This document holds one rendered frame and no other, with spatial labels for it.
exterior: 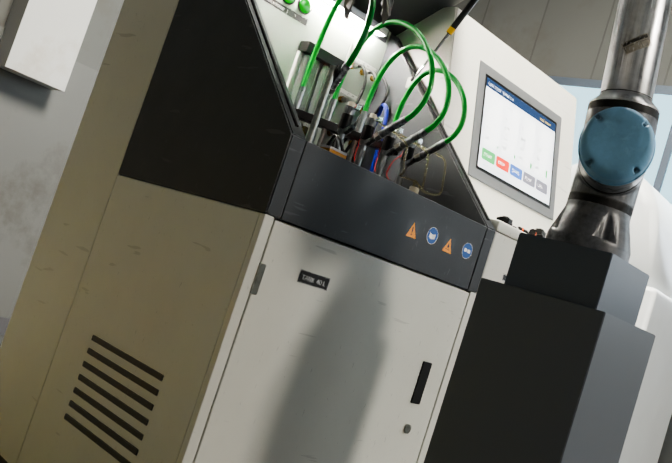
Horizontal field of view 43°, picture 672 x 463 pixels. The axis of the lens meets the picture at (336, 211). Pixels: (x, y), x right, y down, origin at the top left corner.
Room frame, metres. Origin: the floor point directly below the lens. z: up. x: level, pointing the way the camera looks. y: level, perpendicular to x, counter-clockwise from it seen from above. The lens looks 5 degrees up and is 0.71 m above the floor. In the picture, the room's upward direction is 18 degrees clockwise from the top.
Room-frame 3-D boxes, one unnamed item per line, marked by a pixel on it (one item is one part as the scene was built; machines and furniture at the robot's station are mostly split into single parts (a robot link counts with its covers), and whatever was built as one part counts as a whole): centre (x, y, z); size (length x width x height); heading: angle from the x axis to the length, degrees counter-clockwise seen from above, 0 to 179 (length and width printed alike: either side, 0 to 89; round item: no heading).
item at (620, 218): (1.53, -0.45, 0.95); 0.15 x 0.15 x 0.10
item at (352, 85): (2.37, 0.05, 1.20); 0.13 x 0.03 x 0.31; 133
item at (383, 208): (1.84, -0.12, 0.87); 0.62 x 0.04 x 0.16; 133
